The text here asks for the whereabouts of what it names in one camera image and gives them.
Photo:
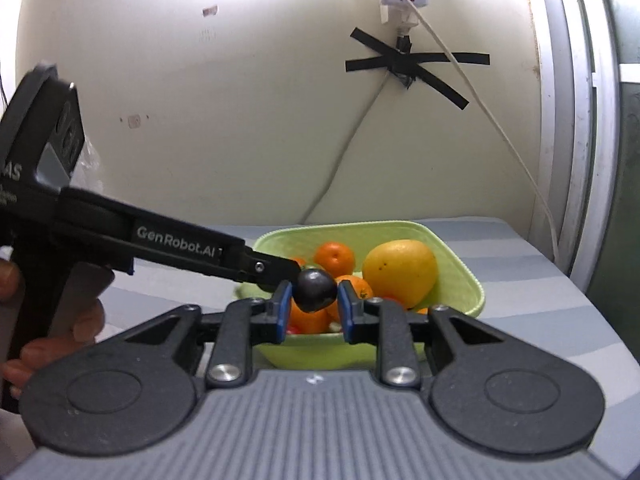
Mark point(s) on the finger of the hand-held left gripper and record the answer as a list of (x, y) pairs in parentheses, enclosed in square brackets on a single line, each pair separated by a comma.
[(175, 240)]

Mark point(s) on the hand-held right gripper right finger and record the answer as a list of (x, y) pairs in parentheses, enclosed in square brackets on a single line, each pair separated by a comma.
[(344, 310)]

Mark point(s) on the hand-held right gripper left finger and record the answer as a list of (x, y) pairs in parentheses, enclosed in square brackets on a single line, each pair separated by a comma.
[(284, 310)]

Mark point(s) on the small red tomato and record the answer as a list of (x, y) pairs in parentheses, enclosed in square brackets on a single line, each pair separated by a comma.
[(292, 330)]

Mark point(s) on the small orange mandarin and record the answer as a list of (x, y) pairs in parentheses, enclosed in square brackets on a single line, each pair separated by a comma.
[(356, 287)]

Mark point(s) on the dark purple tomato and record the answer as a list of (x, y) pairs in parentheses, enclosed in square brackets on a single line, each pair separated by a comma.
[(314, 290)]

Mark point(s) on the large orange mandarin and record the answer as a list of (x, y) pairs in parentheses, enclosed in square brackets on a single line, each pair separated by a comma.
[(335, 257)]

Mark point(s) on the large yellow citrus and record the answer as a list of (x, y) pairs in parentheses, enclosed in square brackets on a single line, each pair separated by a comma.
[(400, 270)]

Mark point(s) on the small orange tomato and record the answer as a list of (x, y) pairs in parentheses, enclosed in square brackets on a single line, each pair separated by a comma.
[(422, 311)]

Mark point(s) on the green plastic basket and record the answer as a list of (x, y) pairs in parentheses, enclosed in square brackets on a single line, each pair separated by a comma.
[(450, 280)]

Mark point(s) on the person's left hand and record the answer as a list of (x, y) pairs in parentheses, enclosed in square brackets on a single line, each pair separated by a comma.
[(75, 330)]

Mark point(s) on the clear plastic bag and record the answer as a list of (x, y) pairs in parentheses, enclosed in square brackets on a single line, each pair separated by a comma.
[(89, 165)]

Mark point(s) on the striped bed sheet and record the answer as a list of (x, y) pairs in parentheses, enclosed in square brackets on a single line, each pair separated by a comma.
[(525, 285)]

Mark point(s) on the black tape cross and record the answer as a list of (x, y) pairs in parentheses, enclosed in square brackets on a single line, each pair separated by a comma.
[(400, 62)]

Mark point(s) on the white window frame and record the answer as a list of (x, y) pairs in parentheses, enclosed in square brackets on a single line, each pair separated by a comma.
[(580, 110)]

